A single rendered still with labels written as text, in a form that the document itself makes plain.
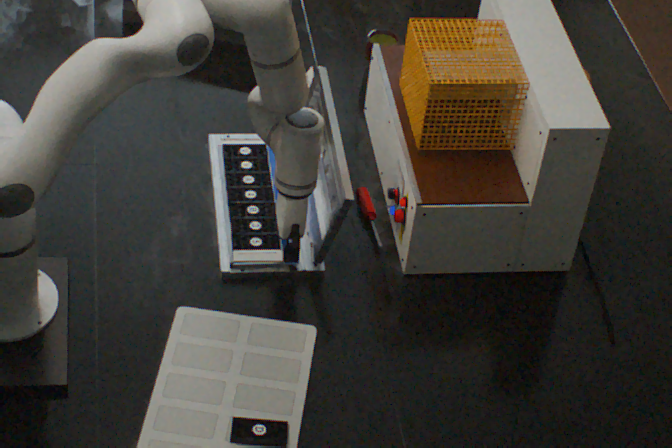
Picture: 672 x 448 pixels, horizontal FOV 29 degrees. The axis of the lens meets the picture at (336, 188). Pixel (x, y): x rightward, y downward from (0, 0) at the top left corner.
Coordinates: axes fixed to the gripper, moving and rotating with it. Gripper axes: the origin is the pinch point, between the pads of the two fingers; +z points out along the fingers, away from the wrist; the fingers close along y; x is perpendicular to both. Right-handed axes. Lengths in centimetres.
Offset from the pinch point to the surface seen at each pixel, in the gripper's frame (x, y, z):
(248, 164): -6.1, -26.4, 0.9
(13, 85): -58, -60, 4
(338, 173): 8.9, -3.4, -15.4
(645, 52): 101, -75, 4
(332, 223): 7.1, 5.4, -10.1
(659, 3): 112, -99, 4
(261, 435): -9.6, 46.9, 2.1
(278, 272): -2.6, 5.7, 2.5
